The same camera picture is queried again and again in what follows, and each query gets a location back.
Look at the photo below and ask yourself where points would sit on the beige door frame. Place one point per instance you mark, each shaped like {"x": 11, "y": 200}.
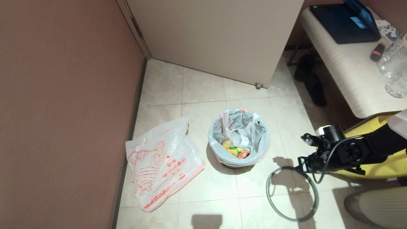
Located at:
{"x": 133, "y": 25}

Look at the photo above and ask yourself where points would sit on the dark blue laptop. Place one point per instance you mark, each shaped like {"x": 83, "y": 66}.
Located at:
{"x": 343, "y": 22}

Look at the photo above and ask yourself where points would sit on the beige door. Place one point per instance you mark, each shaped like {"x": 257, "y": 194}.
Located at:
{"x": 216, "y": 38}

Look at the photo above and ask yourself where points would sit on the clear plastic water bottle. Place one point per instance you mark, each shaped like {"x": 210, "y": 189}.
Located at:
{"x": 241, "y": 140}

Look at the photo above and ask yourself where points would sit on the spare white plastic bag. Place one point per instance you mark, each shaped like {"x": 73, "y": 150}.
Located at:
{"x": 217, "y": 144}

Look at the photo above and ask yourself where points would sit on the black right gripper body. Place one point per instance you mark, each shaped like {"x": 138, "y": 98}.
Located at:
{"x": 318, "y": 162}

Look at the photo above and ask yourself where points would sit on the small metal door stopper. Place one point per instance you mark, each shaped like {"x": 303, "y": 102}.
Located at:
{"x": 258, "y": 86}

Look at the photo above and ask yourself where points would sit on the white red-printed plastic bag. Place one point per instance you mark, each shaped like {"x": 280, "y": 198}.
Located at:
{"x": 159, "y": 165}

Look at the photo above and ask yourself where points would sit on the orange yellow snack wrapper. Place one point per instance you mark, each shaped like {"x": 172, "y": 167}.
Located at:
{"x": 237, "y": 152}

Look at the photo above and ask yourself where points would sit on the black orange handheld device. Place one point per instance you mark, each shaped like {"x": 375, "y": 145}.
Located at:
{"x": 377, "y": 52}

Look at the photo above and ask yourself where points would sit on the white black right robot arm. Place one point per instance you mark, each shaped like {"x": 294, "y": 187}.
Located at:
{"x": 375, "y": 146}

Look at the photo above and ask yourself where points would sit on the black slipper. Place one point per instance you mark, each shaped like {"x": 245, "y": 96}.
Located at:
{"x": 304, "y": 66}
{"x": 316, "y": 90}

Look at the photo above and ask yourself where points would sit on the black round trash bin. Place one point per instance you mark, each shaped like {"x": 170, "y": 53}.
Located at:
{"x": 233, "y": 165}

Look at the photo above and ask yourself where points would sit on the beige striped stool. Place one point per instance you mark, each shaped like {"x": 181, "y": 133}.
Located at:
{"x": 381, "y": 210}

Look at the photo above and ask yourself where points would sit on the cream striped bench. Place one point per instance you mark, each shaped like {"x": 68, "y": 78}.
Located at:
{"x": 346, "y": 70}

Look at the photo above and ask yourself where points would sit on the white black patterned card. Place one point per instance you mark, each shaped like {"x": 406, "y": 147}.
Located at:
{"x": 387, "y": 31}

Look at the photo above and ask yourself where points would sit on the clear glass cup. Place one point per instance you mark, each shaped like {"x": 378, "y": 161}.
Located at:
{"x": 396, "y": 88}
{"x": 393, "y": 67}

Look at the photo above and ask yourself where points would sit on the clear ribbed glass bottle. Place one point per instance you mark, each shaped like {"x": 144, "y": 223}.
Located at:
{"x": 394, "y": 46}

